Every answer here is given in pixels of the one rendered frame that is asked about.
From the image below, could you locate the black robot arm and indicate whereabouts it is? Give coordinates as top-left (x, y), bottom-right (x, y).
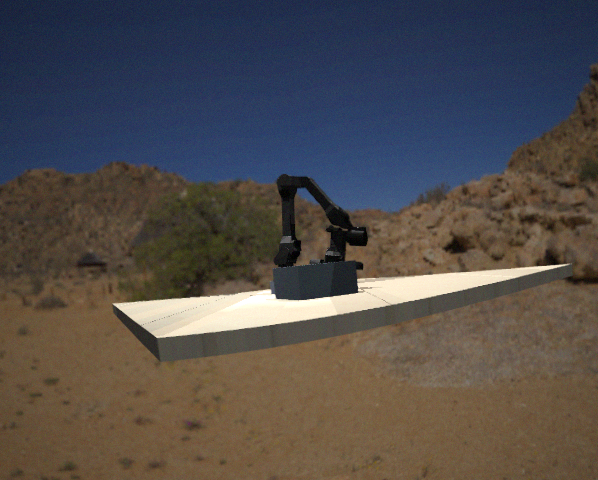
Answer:
top-left (273, 174), bottom-right (368, 268)

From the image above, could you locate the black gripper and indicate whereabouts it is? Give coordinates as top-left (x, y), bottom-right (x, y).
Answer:
top-left (309, 244), bottom-right (363, 270)

